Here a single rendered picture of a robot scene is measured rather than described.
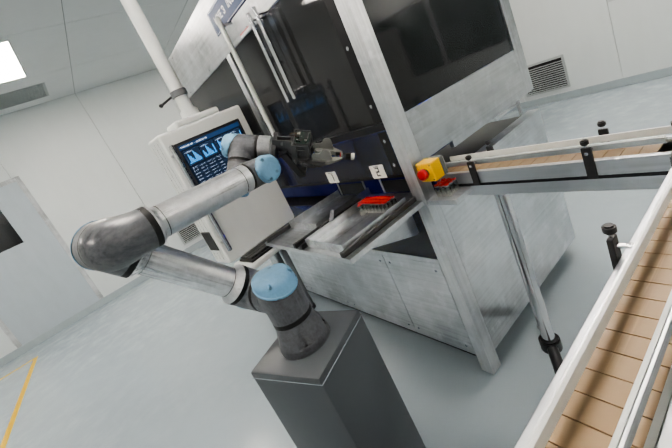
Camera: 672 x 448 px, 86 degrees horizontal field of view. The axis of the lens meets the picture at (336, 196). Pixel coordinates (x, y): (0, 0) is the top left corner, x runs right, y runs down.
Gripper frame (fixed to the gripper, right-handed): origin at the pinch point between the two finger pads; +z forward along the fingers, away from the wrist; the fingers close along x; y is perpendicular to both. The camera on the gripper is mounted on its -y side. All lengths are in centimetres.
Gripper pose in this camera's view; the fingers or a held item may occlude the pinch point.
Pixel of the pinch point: (338, 156)
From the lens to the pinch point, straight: 112.3
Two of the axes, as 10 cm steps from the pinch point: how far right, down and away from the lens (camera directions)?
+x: 0.6, -7.9, 6.2
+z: 10.0, 0.6, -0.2
